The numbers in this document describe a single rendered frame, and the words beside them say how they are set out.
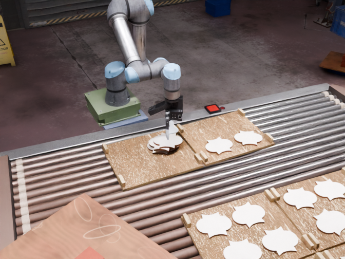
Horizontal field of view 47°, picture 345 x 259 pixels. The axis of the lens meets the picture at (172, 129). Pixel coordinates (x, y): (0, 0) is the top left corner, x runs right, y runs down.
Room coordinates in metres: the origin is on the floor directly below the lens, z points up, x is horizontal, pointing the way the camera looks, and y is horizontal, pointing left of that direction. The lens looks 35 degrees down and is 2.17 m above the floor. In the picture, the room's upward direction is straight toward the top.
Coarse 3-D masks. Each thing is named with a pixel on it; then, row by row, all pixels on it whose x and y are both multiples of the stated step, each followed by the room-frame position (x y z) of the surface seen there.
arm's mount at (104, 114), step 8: (104, 88) 2.16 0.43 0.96; (128, 88) 2.16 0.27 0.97; (88, 96) 2.07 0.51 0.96; (96, 96) 2.07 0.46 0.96; (104, 96) 2.07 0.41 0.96; (88, 104) 2.05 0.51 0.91; (96, 104) 1.98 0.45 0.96; (104, 104) 1.98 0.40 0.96; (128, 104) 1.98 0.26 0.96; (136, 104) 1.98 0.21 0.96; (96, 112) 1.91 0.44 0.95; (104, 112) 1.90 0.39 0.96; (112, 112) 1.92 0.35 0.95; (120, 112) 1.94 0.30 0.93; (128, 112) 1.96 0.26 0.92; (136, 112) 1.99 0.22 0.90; (96, 120) 1.93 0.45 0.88; (104, 120) 1.89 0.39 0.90; (112, 120) 1.92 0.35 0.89; (120, 120) 1.93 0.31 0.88
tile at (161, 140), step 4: (156, 136) 1.62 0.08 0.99; (160, 136) 1.62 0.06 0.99; (164, 136) 1.62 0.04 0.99; (172, 136) 1.62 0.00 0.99; (176, 136) 1.62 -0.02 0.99; (156, 140) 1.58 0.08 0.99; (160, 140) 1.58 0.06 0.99; (164, 140) 1.58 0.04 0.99; (168, 140) 1.58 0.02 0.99; (172, 140) 1.58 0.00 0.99; (176, 140) 1.58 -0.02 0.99; (180, 140) 1.58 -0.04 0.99; (156, 144) 1.56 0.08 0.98; (160, 144) 1.55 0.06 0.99; (164, 144) 1.55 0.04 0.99; (168, 144) 1.55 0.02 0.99; (172, 144) 1.55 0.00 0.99; (176, 144) 1.55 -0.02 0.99; (180, 144) 1.56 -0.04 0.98; (160, 148) 1.53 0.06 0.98; (172, 148) 1.53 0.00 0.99
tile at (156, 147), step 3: (153, 138) 1.61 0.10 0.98; (150, 141) 1.59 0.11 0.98; (153, 141) 1.59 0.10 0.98; (150, 144) 1.56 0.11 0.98; (153, 144) 1.56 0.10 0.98; (153, 147) 1.55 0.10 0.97; (156, 147) 1.54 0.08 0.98; (156, 150) 1.53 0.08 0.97; (159, 150) 1.53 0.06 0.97; (162, 150) 1.53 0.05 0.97; (165, 150) 1.52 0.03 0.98; (168, 150) 1.52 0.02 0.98
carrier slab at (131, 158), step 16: (112, 144) 1.62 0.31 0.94; (128, 144) 1.62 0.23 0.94; (144, 144) 1.62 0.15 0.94; (112, 160) 1.49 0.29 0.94; (128, 160) 1.49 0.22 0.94; (144, 160) 1.49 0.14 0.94; (160, 160) 1.49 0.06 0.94; (176, 160) 1.49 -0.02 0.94; (192, 160) 1.49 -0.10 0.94; (128, 176) 1.38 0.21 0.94; (144, 176) 1.38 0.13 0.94; (160, 176) 1.38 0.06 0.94
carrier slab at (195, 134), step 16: (192, 128) 1.77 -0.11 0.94; (208, 128) 1.77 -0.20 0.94; (224, 128) 1.77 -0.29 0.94; (240, 128) 1.77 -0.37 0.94; (256, 128) 1.77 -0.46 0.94; (192, 144) 1.62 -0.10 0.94; (240, 144) 1.62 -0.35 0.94; (272, 144) 1.63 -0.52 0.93; (208, 160) 1.49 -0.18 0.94; (224, 160) 1.51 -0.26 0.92
